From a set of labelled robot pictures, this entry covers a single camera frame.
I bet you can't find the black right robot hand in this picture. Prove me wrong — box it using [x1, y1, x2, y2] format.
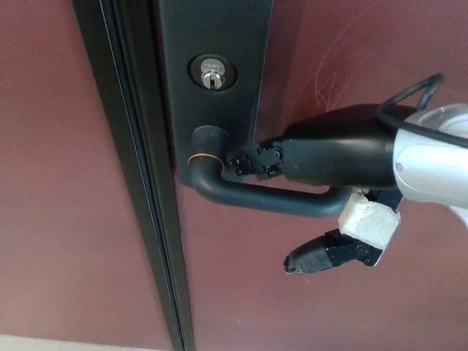
[224, 103, 415, 276]

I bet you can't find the black lever door handle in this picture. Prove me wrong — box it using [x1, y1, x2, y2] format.
[186, 124, 354, 220]

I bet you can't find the maroon door leaf with scratches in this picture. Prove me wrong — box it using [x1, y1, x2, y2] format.
[181, 0, 468, 351]

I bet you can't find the black door edge strip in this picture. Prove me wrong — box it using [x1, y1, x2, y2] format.
[72, 0, 195, 351]

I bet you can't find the silver key lock cylinder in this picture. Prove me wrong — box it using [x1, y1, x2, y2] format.
[187, 53, 240, 92]

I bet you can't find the black lock escutcheon plate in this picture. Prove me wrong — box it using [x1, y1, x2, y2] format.
[153, 0, 273, 188]

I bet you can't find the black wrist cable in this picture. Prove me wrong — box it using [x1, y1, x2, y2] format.
[372, 72, 468, 151]

